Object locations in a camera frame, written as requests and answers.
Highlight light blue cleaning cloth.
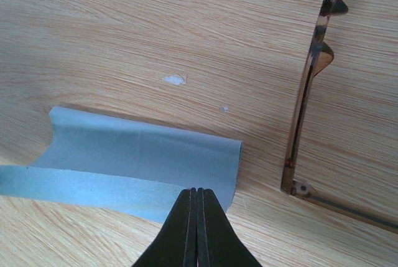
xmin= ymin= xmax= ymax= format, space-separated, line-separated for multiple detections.
xmin=1 ymin=107 xmax=243 ymax=223

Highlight brown translucent sunglasses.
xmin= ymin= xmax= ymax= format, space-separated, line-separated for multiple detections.
xmin=280 ymin=0 xmax=397 ymax=233

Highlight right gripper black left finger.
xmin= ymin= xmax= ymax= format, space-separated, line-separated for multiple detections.
xmin=133 ymin=188 xmax=197 ymax=266

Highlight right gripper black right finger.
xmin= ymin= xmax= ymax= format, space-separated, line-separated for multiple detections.
xmin=197 ymin=188 xmax=261 ymax=266

